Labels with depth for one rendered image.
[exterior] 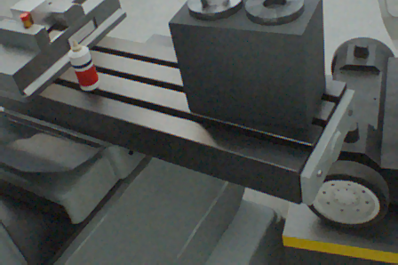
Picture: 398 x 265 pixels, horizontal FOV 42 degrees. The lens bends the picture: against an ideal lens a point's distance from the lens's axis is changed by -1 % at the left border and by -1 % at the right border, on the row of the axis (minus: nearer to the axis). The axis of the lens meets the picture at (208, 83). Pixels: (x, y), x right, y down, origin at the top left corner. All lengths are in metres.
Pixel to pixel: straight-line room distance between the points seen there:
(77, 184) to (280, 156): 0.41
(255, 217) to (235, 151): 0.85
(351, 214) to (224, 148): 0.60
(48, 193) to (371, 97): 0.87
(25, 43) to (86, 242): 0.42
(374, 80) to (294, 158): 0.73
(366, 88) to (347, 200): 0.33
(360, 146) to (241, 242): 0.53
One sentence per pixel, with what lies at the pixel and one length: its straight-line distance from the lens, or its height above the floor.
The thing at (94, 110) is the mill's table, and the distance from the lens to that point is 1.00.
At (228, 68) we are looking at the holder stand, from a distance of 0.82.
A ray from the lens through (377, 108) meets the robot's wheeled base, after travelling 1.42.
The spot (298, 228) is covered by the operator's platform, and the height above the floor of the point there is 0.40.
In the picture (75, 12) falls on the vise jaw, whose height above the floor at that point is 1.02.
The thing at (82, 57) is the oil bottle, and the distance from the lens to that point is 1.01.
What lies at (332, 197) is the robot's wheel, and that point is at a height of 0.49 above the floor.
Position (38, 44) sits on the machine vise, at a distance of 1.10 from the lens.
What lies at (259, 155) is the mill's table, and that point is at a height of 0.93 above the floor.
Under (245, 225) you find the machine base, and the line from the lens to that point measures 1.66.
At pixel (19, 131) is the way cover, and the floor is 0.87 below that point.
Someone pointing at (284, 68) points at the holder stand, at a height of 1.05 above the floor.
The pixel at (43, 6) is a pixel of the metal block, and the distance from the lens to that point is 1.14.
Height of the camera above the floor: 1.52
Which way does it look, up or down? 37 degrees down
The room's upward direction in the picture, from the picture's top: 12 degrees counter-clockwise
